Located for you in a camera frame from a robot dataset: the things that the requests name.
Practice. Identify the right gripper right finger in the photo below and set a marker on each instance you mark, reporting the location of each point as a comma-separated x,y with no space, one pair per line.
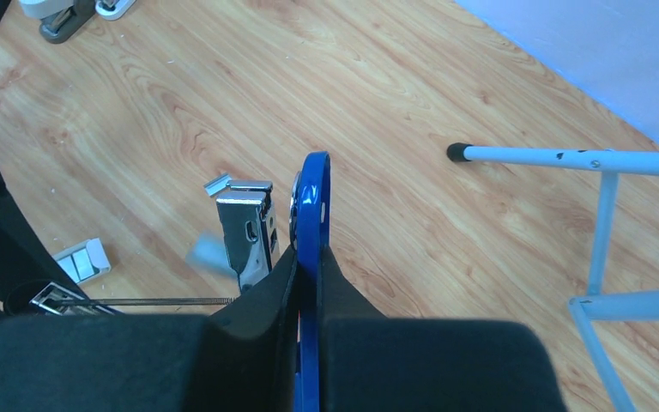
372,362

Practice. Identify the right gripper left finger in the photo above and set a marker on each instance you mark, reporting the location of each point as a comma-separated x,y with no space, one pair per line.
238,359

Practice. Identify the grey white stapler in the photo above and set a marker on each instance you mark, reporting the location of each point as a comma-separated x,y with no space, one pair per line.
59,19

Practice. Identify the light blue music stand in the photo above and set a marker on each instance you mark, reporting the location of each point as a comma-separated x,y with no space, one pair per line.
595,305

